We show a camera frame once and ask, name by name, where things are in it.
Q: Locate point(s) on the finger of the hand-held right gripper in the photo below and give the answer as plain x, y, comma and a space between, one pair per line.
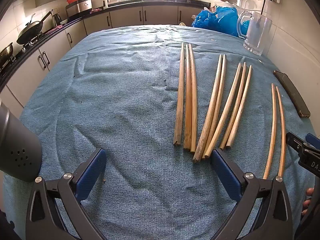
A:
313, 140
310, 160

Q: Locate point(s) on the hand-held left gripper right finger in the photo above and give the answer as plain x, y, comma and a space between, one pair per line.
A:
226, 173

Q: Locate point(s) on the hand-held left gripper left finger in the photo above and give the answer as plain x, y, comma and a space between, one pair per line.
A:
91, 170

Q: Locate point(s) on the dark grey utensil holder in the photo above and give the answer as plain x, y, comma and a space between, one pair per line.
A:
17, 142

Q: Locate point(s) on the person's right hand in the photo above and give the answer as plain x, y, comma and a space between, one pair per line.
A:
308, 202

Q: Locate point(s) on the black rectangular case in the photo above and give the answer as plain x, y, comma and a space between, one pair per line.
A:
292, 93

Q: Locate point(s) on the blue towel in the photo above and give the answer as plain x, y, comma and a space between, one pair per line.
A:
112, 105

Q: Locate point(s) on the clear glass mug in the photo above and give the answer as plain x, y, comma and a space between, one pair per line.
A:
257, 35

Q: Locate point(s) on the black gas stove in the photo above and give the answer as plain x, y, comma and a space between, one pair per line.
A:
32, 42

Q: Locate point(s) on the metal pot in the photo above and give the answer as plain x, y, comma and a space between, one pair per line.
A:
5, 52

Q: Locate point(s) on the black wok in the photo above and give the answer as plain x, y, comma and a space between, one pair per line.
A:
30, 30

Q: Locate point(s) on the metal kettle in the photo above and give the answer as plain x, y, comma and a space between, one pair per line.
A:
56, 20

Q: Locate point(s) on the blue plastic bag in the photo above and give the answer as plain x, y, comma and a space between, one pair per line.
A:
215, 20

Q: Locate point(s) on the beige lower kitchen cabinets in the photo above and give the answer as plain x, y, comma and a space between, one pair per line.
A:
125, 17

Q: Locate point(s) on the steel cooker with red lid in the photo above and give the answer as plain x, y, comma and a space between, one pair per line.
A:
80, 5

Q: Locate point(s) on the black kitchen countertop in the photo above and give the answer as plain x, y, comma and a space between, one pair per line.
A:
125, 4

